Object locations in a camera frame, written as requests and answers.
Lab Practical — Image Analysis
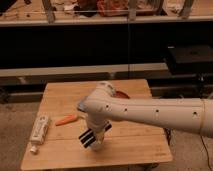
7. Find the orange carrot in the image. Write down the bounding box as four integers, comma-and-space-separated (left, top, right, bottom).
55, 115, 78, 126

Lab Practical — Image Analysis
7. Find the white toothpaste tube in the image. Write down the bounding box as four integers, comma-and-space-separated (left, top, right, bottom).
30, 115, 50, 155

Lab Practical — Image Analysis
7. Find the blue eraser sponge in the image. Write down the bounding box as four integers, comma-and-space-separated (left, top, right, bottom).
77, 100, 85, 112

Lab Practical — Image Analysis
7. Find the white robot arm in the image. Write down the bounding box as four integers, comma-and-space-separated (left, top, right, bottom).
77, 81, 213, 150

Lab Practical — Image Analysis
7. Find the black box on shelf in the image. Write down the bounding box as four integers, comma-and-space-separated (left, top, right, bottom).
165, 45, 213, 74

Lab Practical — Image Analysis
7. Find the white ceramic cup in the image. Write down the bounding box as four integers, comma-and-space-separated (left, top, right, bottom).
90, 141, 103, 151

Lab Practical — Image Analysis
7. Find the wooden folding table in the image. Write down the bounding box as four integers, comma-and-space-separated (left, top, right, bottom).
21, 81, 172, 171

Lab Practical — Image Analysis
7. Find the orange ceramic bowl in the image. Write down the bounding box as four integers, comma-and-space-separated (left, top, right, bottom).
115, 91, 130, 99

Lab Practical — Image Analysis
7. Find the black cable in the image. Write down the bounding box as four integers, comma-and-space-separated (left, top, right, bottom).
199, 135, 213, 171

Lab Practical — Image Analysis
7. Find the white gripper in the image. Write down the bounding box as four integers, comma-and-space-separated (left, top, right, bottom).
79, 124, 112, 148

